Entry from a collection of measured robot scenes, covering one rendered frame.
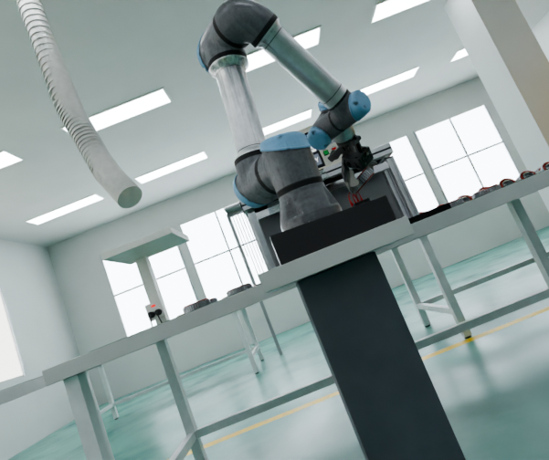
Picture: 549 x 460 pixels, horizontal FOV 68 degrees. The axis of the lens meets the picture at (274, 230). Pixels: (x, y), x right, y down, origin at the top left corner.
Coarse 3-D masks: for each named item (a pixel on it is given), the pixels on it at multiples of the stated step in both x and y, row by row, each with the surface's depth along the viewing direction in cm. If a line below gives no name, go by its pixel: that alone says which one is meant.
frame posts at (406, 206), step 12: (396, 168) 167; (396, 180) 166; (396, 192) 176; (408, 192) 165; (396, 204) 178; (408, 204) 165; (252, 216) 168; (408, 216) 174; (264, 240) 165; (264, 252) 165
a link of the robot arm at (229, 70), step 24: (216, 48) 110; (240, 48) 111; (216, 72) 112; (240, 72) 111; (240, 96) 109; (240, 120) 108; (240, 144) 108; (240, 168) 106; (240, 192) 108; (264, 192) 102
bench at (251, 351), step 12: (240, 324) 441; (252, 336) 515; (252, 348) 513; (228, 360) 512; (252, 360) 435; (192, 372) 512; (108, 384) 517; (108, 396) 512; (132, 396) 511; (108, 408) 497
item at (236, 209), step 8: (224, 208) 503; (232, 208) 508; (240, 208) 525; (232, 216) 526; (232, 224) 523; (240, 248) 518; (248, 272) 513; (264, 312) 505; (272, 328) 502; (272, 336) 500; (280, 352) 497
